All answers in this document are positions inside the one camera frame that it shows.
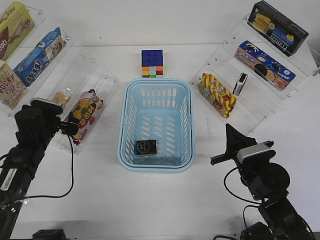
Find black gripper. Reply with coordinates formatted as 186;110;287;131
14;105;80;145
210;123;274;168

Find bread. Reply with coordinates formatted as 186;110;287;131
52;88;72;108

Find black tissue pack front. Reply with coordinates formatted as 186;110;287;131
135;139;158;157

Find black tissue pack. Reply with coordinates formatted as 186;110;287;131
232;72;248;96
135;139;158;157

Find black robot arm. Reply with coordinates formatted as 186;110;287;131
210;123;316;240
0;102;80;240

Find black tissue pack rear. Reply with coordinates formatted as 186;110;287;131
232;72;248;96

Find light blue plastic basket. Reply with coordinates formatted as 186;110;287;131
117;78;196;173

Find pink strawberry snack pack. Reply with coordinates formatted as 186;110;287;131
72;89;105;146

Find red yellow striped snack pack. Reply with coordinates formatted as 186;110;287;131
197;73;237;118

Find clear acrylic left shelf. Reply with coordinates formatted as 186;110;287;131
0;4;120;157

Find clear acrylic shelf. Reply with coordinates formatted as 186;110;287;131
190;15;320;135
0;4;120;157

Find clear acrylic right shelf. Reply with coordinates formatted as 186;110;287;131
190;15;320;135

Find Pocky snack box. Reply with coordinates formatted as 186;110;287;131
0;60;28;110

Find blue cookie bag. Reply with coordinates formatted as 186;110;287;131
13;27;66;87

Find blue orange sandwich cookie box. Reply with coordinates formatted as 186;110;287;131
234;40;296;91

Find multicoloured puzzle cube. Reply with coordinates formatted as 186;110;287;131
141;49;164;78

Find yellow green biscuit box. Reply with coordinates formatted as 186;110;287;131
0;1;36;61

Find black Franzzi biscuit box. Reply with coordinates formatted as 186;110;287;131
247;0;309;57

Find right black cable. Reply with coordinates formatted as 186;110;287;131
223;166;262;228

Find black cable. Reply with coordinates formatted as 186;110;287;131
0;133;75;208
223;166;262;228

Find left black cable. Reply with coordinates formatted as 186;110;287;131
0;133;75;208

